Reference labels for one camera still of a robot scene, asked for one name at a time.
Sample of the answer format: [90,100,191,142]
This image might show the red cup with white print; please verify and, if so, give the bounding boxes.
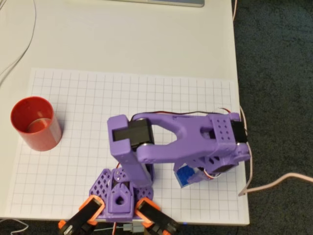
[10,96,63,152]

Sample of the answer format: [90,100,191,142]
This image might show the blue toy brick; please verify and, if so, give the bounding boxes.
[174,164,197,189]

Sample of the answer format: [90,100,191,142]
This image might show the silver laptop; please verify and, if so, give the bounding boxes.
[104,0,205,8]

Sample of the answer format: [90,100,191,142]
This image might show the pink cable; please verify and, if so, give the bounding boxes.
[231,0,313,197]

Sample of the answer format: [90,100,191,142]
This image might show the black and orange clamp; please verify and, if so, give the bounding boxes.
[135,197,181,235]
[57,195,105,235]

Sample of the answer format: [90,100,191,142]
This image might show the white grid paper sheet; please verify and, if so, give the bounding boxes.
[6,68,246,221]

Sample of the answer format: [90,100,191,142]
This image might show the grey cable connector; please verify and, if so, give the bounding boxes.
[123,222,145,234]

